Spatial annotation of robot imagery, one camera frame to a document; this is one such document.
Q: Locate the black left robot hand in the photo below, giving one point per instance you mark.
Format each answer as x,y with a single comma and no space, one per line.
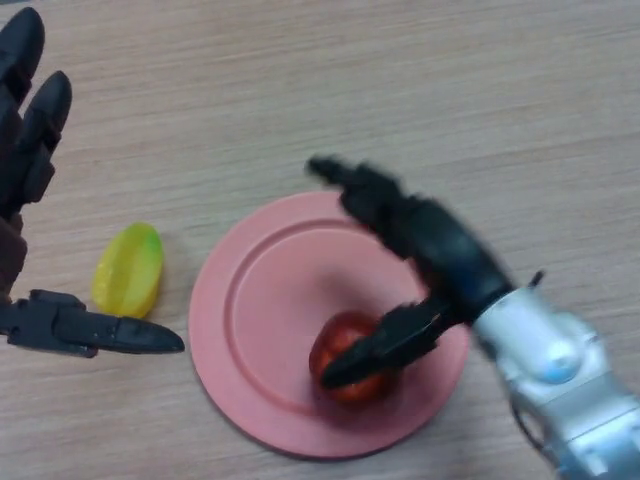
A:
25,150

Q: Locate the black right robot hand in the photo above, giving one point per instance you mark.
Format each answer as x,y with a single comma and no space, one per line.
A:
445,245

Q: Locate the red apple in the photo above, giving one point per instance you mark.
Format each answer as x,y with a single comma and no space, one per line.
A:
342,332

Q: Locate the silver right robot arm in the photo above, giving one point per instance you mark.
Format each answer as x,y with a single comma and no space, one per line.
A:
565,380

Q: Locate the pink round plate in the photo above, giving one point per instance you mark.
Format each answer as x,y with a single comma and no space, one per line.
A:
280,310

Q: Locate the yellow green starfruit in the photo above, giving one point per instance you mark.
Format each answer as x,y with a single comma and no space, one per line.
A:
127,272

